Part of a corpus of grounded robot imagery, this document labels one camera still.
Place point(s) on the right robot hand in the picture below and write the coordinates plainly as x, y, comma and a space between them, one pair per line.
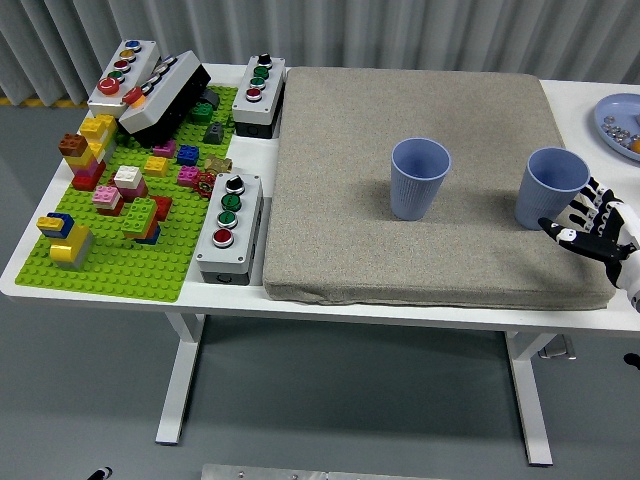
625, 250

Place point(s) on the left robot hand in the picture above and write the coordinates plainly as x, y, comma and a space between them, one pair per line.
97, 474

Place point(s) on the blue ribbed cup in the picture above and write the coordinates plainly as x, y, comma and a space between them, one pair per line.
417, 190
542, 200

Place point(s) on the white table leg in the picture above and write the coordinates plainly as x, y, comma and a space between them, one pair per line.
532, 400
181, 380

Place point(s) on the blue plate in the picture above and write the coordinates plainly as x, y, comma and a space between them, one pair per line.
617, 107

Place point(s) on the grey metal plate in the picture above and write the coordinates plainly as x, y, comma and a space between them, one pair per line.
260, 473

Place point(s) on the green brick baseplate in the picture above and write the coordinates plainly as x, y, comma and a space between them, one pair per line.
115, 260

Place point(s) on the blue yellow grey brick stack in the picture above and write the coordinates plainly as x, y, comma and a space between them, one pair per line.
67, 242

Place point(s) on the green orange brick stack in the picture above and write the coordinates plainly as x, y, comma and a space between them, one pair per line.
142, 217

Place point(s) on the four-button grey control box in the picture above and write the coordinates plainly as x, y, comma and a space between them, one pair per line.
257, 95
227, 235

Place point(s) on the pink white red brick stack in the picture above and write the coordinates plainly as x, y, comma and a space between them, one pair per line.
107, 199

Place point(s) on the grey-brown mat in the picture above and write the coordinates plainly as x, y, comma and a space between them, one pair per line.
350, 200

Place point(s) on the red valve handwheel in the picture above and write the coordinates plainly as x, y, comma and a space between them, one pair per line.
204, 185

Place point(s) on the magenta brick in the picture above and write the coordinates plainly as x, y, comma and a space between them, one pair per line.
165, 149
189, 176

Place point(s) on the brown yellow red brick tower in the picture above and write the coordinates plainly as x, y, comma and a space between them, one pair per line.
82, 160

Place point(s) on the brass valve fitting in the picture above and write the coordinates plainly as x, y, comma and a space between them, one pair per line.
218, 164

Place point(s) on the yellow white brick stack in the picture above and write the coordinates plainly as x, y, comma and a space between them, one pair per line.
100, 131

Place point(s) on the grey curtain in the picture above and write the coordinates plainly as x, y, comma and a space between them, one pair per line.
350, 30

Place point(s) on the grey sloped brick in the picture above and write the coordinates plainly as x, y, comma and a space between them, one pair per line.
214, 134

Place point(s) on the dark green brick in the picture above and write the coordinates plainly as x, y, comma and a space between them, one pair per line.
201, 113

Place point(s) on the yellow floor tape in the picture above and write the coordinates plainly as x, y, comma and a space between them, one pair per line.
45, 102

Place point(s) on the white control box black base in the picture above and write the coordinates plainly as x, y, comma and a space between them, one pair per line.
165, 95

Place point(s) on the dark grey arch brick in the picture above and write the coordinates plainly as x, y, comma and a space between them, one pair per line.
212, 99

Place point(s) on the five-button white control box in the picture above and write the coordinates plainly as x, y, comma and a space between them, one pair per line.
125, 70

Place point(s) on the metal bracket under table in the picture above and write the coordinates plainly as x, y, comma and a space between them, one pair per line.
557, 350

